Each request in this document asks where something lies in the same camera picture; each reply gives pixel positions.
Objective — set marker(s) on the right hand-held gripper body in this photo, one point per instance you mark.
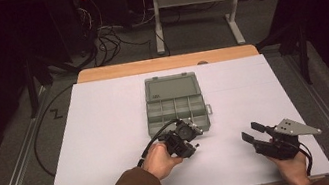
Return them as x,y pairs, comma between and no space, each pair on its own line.
279,147

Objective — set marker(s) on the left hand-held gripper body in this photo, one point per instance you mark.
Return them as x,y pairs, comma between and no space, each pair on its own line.
179,142

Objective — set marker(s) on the grey plastic compartment box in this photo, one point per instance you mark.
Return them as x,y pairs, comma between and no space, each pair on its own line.
172,87

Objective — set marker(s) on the person's right hand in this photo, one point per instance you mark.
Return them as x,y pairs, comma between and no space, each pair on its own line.
293,170

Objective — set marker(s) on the person's left hand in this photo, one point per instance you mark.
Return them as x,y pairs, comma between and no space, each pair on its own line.
158,161

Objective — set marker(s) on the white table cover sheet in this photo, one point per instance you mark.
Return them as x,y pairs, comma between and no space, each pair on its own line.
102,116

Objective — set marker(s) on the black metal stand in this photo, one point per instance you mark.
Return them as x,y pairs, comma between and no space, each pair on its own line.
302,49
31,87

